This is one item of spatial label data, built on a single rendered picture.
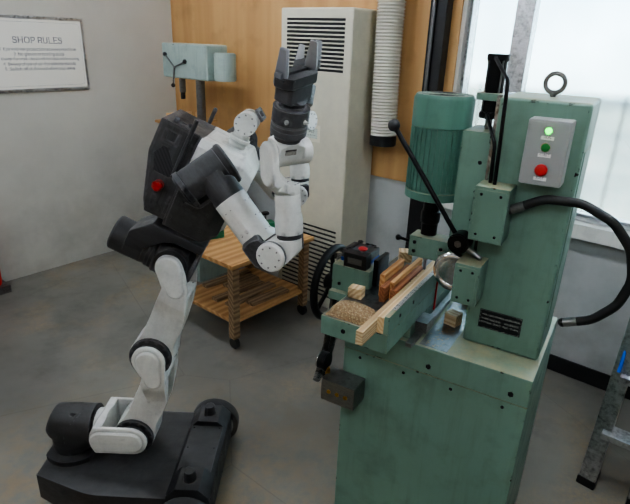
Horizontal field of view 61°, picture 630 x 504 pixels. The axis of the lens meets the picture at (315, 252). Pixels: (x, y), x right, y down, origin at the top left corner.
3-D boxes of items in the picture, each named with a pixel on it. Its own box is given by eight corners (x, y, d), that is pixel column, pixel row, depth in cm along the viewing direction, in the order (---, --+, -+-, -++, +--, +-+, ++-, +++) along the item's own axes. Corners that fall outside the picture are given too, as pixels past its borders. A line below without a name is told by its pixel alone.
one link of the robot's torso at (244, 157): (113, 219, 151) (160, 104, 139) (150, 188, 183) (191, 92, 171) (209, 265, 156) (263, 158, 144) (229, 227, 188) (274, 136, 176)
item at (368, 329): (432, 269, 189) (434, 259, 187) (438, 270, 188) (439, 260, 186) (355, 343, 141) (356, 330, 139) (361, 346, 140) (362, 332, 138)
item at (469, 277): (459, 289, 160) (464, 252, 155) (482, 295, 157) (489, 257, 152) (449, 301, 152) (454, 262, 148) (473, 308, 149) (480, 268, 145)
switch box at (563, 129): (522, 177, 141) (533, 115, 135) (563, 183, 136) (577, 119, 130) (517, 182, 136) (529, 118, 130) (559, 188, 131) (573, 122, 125)
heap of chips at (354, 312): (339, 302, 162) (340, 291, 161) (381, 315, 156) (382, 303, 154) (324, 314, 155) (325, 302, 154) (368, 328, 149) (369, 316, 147)
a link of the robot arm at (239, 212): (257, 284, 139) (206, 214, 138) (278, 267, 150) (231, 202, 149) (289, 263, 133) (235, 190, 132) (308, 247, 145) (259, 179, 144)
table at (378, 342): (377, 261, 210) (378, 246, 208) (453, 280, 196) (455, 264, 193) (292, 324, 161) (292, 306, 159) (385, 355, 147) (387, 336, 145)
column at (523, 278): (481, 310, 182) (518, 91, 156) (550, 329, 172) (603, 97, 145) (461, 339, 164) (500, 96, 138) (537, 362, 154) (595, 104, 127)
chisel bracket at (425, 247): (414, 252, 180) (417, 228, 177) (455, 262, 173) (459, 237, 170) (406, 259, 174) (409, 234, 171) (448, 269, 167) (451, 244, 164)
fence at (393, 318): (451, 264, 194) (453, 250, 192) (456, 265, 193) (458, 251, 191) (382, 334, 146) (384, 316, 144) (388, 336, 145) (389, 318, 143)
